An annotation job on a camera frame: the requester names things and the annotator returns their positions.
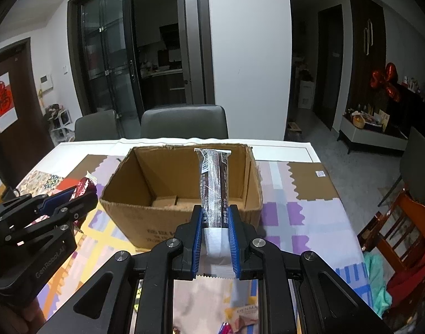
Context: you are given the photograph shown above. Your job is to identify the brown cardboard box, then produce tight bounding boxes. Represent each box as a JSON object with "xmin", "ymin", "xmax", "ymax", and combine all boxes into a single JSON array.
[{"xmin": 99, "ymin": 144, "xmax": 263, "ymax": 251}]

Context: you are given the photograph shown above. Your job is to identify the white shoe rack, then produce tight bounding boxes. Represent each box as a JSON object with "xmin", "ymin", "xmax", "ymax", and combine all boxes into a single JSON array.
[{"xmin": 43, "ymin": 104, "xmax": 75, "ymax": 143}]

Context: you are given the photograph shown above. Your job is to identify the dark brown door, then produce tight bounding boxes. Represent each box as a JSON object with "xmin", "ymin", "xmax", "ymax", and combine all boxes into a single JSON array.
[{"xmin": 0, "ymin": 38, "xmax": 53, "ymax": 185}]

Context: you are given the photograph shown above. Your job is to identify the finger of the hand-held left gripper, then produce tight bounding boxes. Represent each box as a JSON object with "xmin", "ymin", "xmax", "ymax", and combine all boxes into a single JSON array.
[
  {"xmin": 0, "ymin": 187, "xmax": 78, "ymax": 224},
  {"xmin": 0, "ymin": 191, "xmax": 99, "ymax": 246}
]

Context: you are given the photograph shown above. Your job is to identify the red brown wooden chair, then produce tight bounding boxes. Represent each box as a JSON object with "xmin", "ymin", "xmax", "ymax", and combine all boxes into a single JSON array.
[{"xmin": 357, "ymin": 188, "xmax": 425, "ymax": 286}]

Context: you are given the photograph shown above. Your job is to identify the dark red snack packet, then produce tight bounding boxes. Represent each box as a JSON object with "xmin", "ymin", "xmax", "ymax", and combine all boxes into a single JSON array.
[{"xmin": 70, "ymin": 171, "xmax": 99, "ymax": 202}]

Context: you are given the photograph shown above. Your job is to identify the red foil balloons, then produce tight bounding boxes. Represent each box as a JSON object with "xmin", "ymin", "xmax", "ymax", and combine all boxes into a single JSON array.
[{"xmin": 371, "ymin": 63, "xmax": 403, "ymax": 100}]

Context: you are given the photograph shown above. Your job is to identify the red and white door poster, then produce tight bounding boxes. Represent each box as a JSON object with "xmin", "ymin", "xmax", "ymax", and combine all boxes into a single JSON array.
[{"xmin": 0, "ymin": 71, "xmax": 18, "ymax": 133}]

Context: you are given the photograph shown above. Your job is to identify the teal cloth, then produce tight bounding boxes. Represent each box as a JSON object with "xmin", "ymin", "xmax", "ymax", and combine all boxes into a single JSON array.
[{"xmin": 364, "ymin": 252, "xmax": 392, "ymax": 308}]

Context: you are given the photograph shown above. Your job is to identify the dark long cabinet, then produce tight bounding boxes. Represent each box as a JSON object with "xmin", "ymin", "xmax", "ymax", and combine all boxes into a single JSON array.
[{"xmin": 387, "ymin": 83, "xmax": 425, "ymax": 140}]

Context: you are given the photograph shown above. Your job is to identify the person's left hand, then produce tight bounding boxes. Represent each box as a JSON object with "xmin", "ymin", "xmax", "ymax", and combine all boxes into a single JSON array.
[{"xmin": 11, "ymin": 297, "xmax": 48, "ymax": 334}]

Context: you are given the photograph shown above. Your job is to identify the dark wardrobe with long handles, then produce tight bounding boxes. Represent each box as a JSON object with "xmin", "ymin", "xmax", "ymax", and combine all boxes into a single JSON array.
[{"xmin": 348, "ymin": 0, "xmax": 387, "ymax": 126}]

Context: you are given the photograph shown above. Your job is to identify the tan paper bag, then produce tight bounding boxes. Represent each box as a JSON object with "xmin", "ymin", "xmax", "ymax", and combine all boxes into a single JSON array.
[{"xmin": 377, "ymin": 109, "xmax": 390, "ymax": 132}]

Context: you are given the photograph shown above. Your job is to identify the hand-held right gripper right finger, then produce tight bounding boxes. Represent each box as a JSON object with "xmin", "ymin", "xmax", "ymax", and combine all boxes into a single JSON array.
[{"xmin": 228, "ymin": 205, "xmax": 385, "ymax": 334}]

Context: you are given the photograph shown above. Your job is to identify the grey dining chair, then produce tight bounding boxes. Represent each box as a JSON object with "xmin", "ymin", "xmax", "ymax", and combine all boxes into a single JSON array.
[
  {"xmin": 140, "ymin": 104, "xmax": 229, "ymax": 140},
  {"xmin": 378, "ymin": 127, "xmax": 425, "ymax": 207},
  {"xmin": 74, "ymin": 109, "xmax": 119, "ymax": 142}
]

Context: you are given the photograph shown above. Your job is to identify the beige snack packet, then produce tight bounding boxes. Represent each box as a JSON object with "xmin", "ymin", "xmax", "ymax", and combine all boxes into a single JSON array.
[{"xmin": 231, "ymin": 303, "xmax": 260, "ymax": 331}]

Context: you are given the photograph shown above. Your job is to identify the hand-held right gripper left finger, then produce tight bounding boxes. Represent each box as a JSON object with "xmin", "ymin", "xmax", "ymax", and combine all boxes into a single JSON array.
[{"xmin": 45, "ymin": 205, "xmax": 203, "ymax": 334}]

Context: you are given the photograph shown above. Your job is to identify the dark framed sliding glass door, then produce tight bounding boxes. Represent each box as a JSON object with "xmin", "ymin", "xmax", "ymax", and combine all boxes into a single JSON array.
[{"xmin": 68, "ymin": 0, "xmax": 145, "ymax": 115}]

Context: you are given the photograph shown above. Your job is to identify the red garment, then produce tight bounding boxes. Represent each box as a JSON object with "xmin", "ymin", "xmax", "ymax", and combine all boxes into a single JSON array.
[{"xmin": 387, "ymin": 257, "xmax": 425, "ymax": 310}]

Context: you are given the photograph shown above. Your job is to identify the low white grey sideboard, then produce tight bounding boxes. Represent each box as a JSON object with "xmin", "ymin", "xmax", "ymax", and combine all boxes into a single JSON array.
[{"xmin": 338, "ymin": 115, "xmax": 408, "ymax": 155}]

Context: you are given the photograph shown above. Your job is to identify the long dark stick snack packet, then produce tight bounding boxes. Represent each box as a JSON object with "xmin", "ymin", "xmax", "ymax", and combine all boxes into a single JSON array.
[{"xmin": 193, "ymin": 148, "xmax": 234, "ymax": 279}]

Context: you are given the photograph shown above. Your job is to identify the white box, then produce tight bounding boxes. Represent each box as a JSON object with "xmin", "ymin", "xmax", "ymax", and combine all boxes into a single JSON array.
[{"xmin": 299, "ymin": 80, "xmax": 316, "ymax": 105}]

